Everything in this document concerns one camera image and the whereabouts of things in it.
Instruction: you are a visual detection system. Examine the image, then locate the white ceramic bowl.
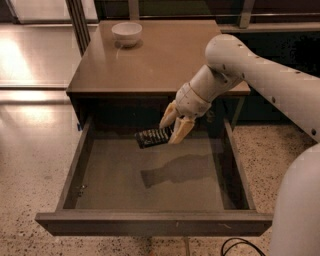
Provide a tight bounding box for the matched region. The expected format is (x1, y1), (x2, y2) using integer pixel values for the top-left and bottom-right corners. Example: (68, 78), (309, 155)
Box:
(111, 22), (142, 47)

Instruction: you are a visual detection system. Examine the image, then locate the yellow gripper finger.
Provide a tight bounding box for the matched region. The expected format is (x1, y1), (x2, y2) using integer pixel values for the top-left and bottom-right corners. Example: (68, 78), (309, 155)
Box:
(159, 100), (179, 129)
(169, 116), (195, 144)

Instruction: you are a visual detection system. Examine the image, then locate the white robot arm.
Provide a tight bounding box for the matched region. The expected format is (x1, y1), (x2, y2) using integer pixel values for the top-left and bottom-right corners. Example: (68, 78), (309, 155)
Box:
(160, 34), (320, 256)

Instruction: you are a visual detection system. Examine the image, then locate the open top drawer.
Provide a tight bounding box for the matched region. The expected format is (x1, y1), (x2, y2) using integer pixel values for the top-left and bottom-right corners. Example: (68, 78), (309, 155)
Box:
(35, 119), (272, 236)

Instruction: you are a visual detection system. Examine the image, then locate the black cable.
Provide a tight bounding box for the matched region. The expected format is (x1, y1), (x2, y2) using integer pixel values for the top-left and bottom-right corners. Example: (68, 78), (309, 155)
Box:
(220, 237), (267, 256)

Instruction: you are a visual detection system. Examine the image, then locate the black rxbar chocolate bar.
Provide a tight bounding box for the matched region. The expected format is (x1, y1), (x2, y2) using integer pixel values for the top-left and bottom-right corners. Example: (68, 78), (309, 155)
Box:
(134, 127), (172, 149)

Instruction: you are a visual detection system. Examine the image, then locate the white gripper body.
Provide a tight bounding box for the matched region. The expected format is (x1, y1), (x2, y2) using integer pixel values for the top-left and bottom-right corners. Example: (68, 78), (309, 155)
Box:
(175, 82), (211, 119)

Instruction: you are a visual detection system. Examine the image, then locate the brown drawer cabinet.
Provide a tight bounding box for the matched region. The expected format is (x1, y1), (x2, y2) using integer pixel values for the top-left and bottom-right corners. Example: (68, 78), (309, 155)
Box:
(65, 19), (251, 138)

